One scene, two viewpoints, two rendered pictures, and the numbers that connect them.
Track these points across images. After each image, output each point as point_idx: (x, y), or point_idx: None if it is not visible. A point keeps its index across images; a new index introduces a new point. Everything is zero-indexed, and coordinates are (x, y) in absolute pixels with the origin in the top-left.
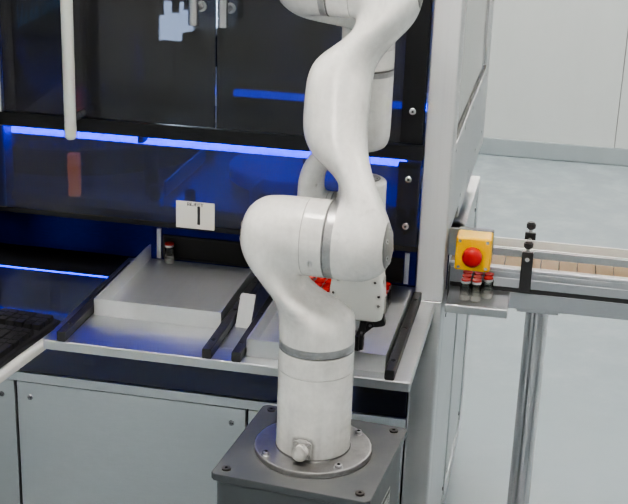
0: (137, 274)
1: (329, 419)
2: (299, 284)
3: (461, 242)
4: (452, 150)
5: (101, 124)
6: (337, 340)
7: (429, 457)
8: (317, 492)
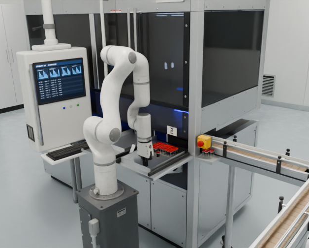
0: (124, 135)
1: (103, 183)
2: (97, 142)
3: (198, 138)
4: (196, 109)
5: None
6: (103, 160)
7: (193, 203)
8: (92, 203)
